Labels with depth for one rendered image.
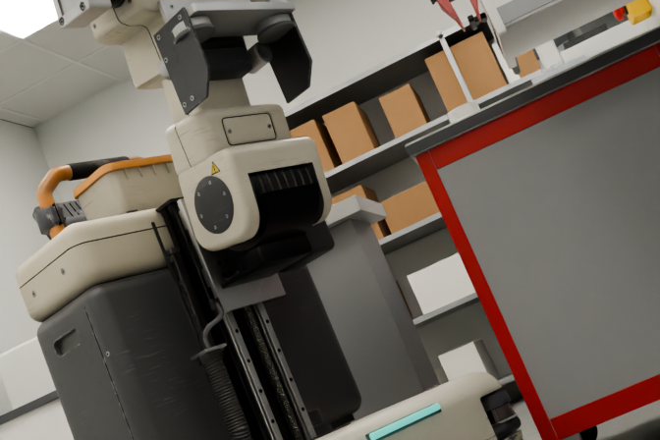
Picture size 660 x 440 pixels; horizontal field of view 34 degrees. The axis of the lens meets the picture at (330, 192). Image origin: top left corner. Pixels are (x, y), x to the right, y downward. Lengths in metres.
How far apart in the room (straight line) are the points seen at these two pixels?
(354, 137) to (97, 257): 4.13
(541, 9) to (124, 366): 1.00
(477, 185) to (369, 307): 0.49
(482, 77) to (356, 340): 3.57
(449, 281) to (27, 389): 2.24
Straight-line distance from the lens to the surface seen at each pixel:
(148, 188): 2.21
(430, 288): 5.92
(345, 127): 6.07
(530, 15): 2.06
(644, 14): 2.51
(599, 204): 2.23
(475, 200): 2.25
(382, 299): 2.57
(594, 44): 3.00
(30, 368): 5.49
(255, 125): 2.01
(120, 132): 7.12
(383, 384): 2.58
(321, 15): 6.76
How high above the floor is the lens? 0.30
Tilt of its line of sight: 11 degrees up
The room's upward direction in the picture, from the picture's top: 23 degrees counter-clockwise
